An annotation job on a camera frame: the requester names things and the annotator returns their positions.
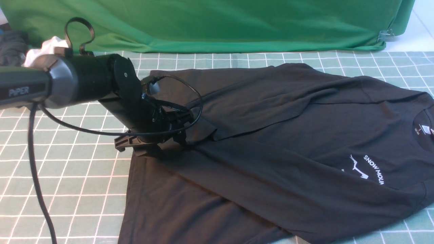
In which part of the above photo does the black wrist camera left side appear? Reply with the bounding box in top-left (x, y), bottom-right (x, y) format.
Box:
top-left (140, 76), bottom-right (163, 99)

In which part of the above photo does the black camera cable left side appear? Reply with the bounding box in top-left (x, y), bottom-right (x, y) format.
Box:
top-left (28, 75), bottom-right (204, 244)

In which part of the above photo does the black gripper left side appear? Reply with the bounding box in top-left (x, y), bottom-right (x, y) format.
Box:
top-left (99, 93), bottom-right (194, 157)

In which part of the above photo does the green backdrop cloth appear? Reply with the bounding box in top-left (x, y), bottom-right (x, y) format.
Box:
top-left (1, 0), bottom-right (414, 54)

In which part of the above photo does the metal binder clip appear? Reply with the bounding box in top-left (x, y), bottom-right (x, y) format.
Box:
top-left (377, 29), bottom-right (395, 42)

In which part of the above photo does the crumpled dark gray garment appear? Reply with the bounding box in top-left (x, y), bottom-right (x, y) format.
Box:
top-left (0, 31), bottom-right (28, 66)

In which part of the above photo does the dark gray long-sleeve shirt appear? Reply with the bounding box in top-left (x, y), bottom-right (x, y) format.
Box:
top-left (118, 63), bottom-right (433, 244)

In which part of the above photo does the crumpled white cloth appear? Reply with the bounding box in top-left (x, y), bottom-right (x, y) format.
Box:
top-left (21, 36), bottom-right (69, 67)

